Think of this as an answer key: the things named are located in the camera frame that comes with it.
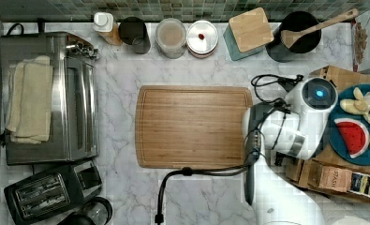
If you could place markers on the wooden cutting board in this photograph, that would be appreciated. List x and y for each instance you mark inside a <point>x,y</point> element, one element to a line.
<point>190,126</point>

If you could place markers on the wooden drawer cabinet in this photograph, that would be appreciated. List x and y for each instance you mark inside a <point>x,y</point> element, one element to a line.
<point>299,171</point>

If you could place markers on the toy banana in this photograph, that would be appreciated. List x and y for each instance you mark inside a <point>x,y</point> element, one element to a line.
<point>360,105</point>

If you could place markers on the dark blue tea box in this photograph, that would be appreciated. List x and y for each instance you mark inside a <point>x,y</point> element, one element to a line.
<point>360,184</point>

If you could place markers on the oat bites cereal box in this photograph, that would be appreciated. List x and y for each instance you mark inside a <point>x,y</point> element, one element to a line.
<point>360,30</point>

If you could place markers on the black coffee grinder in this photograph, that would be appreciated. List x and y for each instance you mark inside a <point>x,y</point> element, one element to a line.
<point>97,211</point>

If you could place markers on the wooden spoon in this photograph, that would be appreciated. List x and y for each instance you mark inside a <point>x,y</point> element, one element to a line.
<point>290,37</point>

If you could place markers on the stainless toaster oven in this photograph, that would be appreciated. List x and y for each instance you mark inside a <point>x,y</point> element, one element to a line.
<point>73,134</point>

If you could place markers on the black utensil holder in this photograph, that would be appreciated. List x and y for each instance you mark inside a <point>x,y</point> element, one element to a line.
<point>295,21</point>

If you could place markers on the black toaster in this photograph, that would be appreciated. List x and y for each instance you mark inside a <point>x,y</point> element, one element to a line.
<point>52,192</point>

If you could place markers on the teal canister with wooden lid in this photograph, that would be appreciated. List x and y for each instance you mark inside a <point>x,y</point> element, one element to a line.
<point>247,34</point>

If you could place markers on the glass jar with powder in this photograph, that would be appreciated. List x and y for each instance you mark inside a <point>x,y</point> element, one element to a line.
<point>170,38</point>

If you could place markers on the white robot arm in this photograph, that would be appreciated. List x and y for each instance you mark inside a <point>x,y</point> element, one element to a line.
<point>297,129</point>

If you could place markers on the toy watermelon slice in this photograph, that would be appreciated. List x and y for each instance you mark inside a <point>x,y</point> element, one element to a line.
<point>354,134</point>

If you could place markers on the brown tea box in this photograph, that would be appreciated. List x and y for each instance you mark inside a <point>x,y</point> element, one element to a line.
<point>329,177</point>

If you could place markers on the white capped bottle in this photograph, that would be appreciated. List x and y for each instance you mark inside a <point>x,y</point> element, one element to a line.
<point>106,26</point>

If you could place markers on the beige folded towel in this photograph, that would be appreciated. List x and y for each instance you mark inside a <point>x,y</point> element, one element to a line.
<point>29,107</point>

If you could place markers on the dark empty cup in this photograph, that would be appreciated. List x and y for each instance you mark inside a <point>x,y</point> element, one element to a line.
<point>133,32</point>

